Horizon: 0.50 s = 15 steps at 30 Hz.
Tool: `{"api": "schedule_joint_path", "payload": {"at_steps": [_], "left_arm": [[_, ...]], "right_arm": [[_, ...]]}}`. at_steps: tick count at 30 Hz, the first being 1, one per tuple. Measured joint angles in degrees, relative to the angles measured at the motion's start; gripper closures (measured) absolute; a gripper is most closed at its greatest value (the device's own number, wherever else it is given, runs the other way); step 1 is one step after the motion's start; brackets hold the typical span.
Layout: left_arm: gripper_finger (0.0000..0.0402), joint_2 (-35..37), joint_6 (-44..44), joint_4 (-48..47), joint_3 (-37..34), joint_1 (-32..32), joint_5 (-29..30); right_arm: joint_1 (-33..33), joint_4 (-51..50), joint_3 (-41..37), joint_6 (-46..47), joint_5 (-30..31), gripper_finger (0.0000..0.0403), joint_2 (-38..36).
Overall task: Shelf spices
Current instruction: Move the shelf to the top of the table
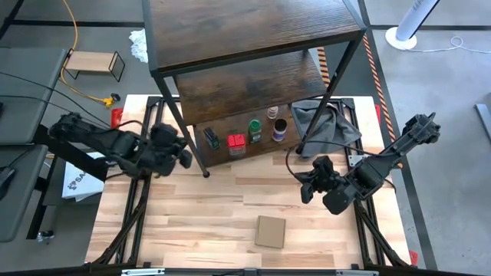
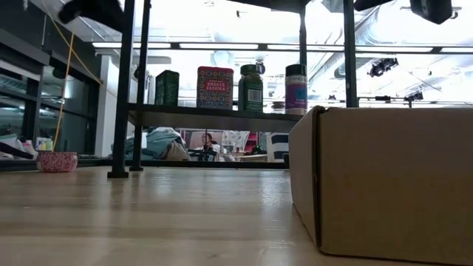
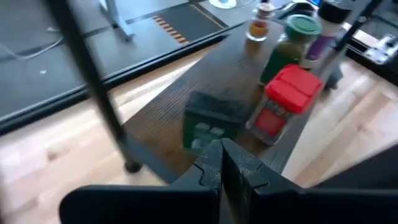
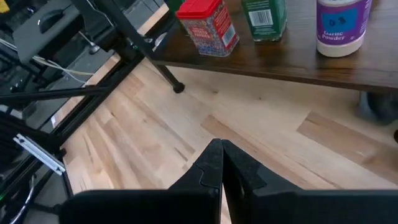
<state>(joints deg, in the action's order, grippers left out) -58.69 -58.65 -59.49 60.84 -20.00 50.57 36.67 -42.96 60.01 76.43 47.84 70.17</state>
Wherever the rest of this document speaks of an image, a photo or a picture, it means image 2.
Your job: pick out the person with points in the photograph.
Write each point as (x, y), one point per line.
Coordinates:
(208, 142)

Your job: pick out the pink speckled round cup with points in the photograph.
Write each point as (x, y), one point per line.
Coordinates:
(56, 162)

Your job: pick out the purple label garlic powder bottle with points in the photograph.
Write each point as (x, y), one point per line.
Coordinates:
(295, 92)

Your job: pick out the small brown cardboard box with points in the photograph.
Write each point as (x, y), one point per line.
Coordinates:
(388, 177)

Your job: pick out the black metal bar fixture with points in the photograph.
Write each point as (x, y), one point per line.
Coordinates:
(382, 98)

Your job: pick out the red smoked paprika tin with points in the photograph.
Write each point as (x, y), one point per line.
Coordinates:
(215, 88)

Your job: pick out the black ceiling spotlight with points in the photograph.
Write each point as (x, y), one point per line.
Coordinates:
(382, 67)
(261, 66)

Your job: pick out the green lid oregano jar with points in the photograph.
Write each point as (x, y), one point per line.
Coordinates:
(250, 92)

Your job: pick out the brown wood black metal shelf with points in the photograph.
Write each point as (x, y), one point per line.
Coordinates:
(207, 117)

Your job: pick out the pile of blue clothes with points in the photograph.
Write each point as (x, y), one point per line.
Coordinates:
(159, 142)

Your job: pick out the navy white striped bin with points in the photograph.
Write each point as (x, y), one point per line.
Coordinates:
(277, 146)

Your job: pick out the dark green spice tin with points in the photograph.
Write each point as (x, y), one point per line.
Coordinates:
(167, 88)

